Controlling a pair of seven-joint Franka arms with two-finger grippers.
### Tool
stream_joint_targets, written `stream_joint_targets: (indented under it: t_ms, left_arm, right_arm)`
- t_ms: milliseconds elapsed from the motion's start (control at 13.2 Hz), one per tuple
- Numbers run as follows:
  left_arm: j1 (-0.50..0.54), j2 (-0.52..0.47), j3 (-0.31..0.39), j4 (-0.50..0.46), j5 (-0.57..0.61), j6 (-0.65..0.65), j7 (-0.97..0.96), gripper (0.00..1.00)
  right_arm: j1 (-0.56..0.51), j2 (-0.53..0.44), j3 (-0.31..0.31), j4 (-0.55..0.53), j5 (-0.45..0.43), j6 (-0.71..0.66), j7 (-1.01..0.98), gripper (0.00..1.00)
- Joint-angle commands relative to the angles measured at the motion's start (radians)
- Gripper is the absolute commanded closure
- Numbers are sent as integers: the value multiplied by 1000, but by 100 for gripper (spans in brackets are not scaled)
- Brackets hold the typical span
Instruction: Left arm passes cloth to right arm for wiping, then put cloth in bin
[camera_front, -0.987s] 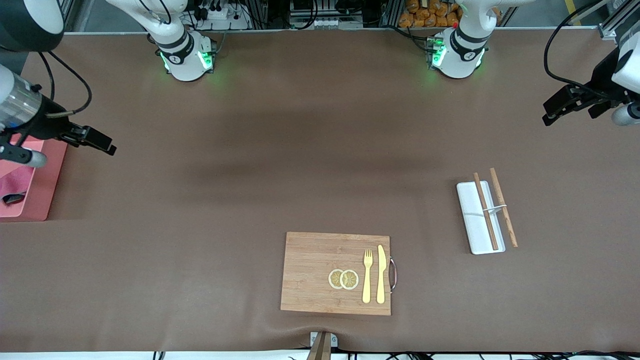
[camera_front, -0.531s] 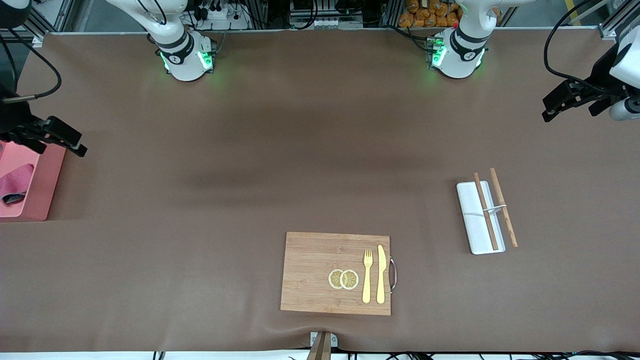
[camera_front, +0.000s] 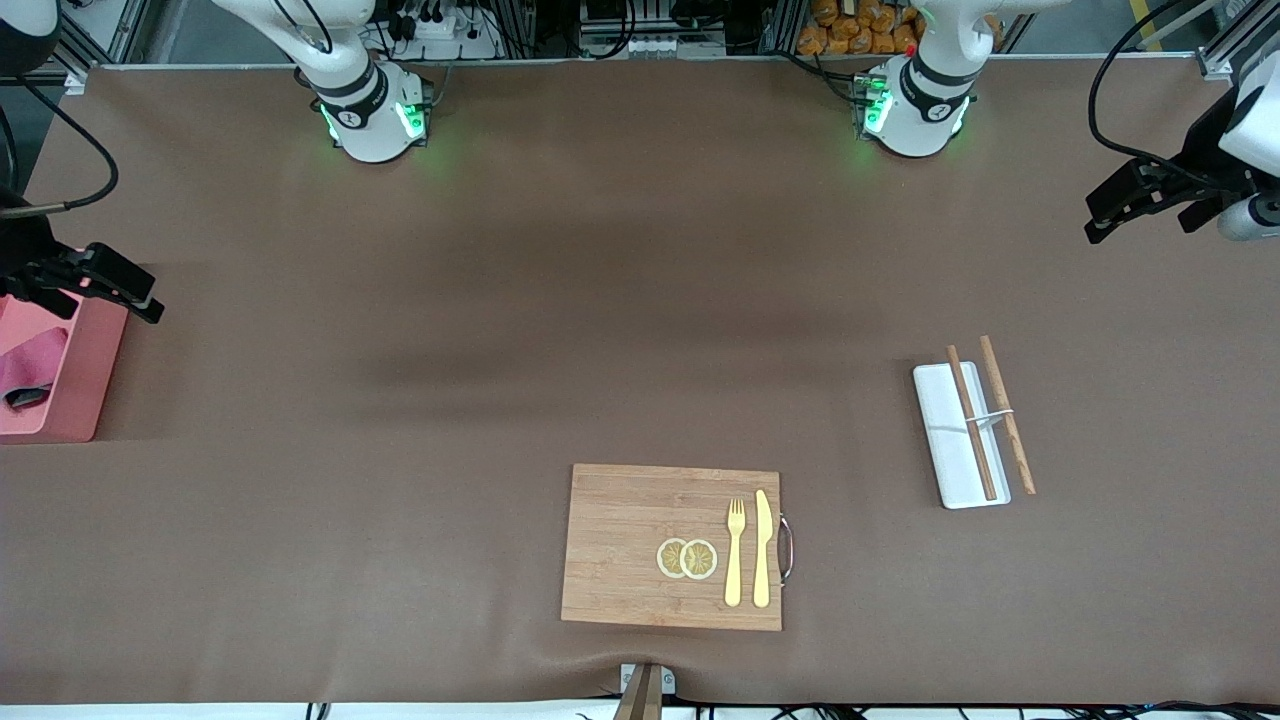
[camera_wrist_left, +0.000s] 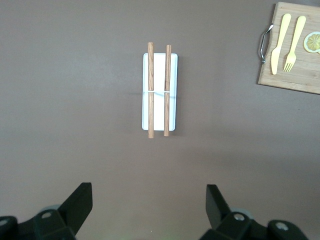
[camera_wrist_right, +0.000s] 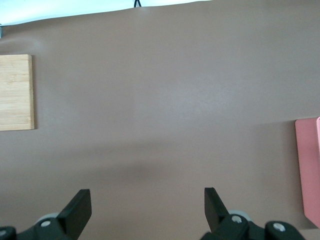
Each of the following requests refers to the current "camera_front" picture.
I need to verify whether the pink microfibre cloth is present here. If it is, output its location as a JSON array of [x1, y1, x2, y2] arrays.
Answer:
[[0, 327, 70, 410]]

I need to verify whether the light wooden chopstick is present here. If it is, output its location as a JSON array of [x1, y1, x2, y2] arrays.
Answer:
[[978, 335, 1037, 496]]

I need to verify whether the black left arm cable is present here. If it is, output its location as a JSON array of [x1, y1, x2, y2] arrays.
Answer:
[[1087, 0, 1246, 193]]

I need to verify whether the front camera mount bracket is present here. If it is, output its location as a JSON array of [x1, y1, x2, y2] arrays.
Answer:
[[612, 663, 677, 720]]

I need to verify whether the orange snack bag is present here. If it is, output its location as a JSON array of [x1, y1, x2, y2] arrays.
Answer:
[[797, 0, 923, 57]]

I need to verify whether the aluminium frame post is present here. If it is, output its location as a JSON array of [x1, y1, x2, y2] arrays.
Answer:
[[1195, 0, 1280, 81], [45, 0, 153, 96]]

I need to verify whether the yellow plastic fork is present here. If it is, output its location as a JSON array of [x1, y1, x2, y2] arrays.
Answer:
[[724, 498, 747, 608]]

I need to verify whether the bamboo cutting board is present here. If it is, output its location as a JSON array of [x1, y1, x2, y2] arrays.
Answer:
[[560, 463, 784, 632]]

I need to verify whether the yellow plastic knife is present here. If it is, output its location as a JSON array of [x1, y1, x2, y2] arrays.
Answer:
[[752, 489, 774, 609]]

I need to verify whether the white rectangular tray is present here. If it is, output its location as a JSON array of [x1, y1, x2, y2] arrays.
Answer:
[[912, 362, 1012, 510]]

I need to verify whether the long white power strip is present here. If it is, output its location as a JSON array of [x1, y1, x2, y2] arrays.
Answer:
[[580, 33, 728, 59]]

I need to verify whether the pink plastic bin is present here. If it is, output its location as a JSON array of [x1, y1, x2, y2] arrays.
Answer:
[[0, 292, 130, 444]]

